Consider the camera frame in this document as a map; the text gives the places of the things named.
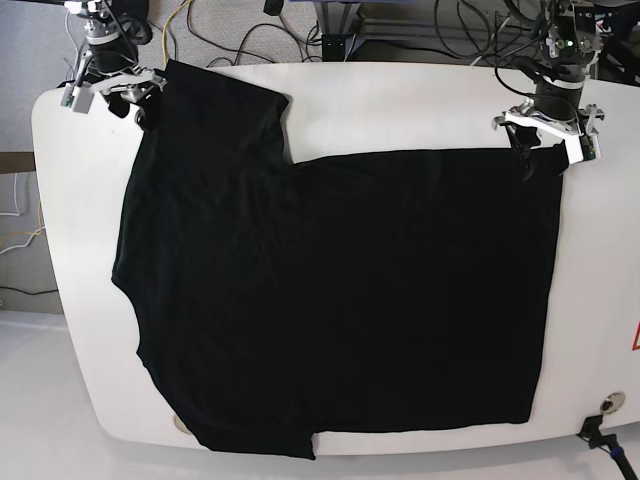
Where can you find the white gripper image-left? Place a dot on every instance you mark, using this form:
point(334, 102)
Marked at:
point(124, 89)

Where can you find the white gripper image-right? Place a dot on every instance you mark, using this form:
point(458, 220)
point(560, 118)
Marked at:
point(522, 121)

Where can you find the black T-shirt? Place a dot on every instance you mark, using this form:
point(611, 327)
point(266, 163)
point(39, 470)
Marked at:
point(369, 293)

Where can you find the red warning triangle sticker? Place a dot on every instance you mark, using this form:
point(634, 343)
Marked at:
point(636, 341)

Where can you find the silver table grommet right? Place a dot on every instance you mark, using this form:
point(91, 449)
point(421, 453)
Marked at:
point(612, 403)

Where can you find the silver table grommet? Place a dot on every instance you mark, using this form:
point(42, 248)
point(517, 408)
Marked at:
point(180, 426)
point(612, 403)

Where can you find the silver table grommet left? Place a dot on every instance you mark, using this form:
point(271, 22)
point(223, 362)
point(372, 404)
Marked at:
point(180, 426)

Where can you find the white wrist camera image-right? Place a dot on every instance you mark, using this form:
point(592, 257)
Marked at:
point(582, 148)

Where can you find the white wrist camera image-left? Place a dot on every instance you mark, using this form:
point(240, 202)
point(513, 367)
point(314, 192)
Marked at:
point(77, 99)

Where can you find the black table leg bracket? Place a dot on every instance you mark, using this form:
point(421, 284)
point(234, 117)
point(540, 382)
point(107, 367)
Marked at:
point(337, 47)

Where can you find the black clamp with cable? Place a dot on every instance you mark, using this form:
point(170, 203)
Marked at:
point(591, 434)

